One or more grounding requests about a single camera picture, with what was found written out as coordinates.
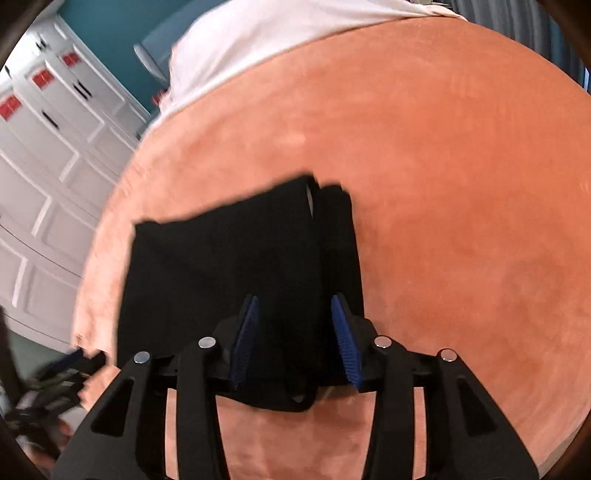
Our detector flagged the black pants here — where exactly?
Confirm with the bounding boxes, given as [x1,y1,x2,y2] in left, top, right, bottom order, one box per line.
[116,173,365,414]

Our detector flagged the white bed cover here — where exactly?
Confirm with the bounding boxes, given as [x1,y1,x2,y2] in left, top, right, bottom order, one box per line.
[159,0,467,121]

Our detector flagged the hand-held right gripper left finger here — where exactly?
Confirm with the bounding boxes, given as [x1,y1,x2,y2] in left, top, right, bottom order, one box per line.
[51,295,262,480]

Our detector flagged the white panelled wardrobe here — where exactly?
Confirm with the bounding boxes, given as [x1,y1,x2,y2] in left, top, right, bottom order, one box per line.
[0,14,153,347]

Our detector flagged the grey-blue curtain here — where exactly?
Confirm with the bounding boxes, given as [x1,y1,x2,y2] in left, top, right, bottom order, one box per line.
[450,0,591,93]

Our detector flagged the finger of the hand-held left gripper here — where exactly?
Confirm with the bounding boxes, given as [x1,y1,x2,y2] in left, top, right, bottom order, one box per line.
[51,348,108,374]

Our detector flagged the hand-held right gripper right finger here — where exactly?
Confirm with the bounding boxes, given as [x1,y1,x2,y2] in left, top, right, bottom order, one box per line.
[330,293,541,480]

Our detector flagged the blue padded headboard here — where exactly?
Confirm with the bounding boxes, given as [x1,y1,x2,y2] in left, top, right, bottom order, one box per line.
[134,0,218,85]

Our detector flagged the orange plush blanket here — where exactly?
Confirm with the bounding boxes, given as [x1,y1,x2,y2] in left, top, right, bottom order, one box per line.
[71,16,591,480]

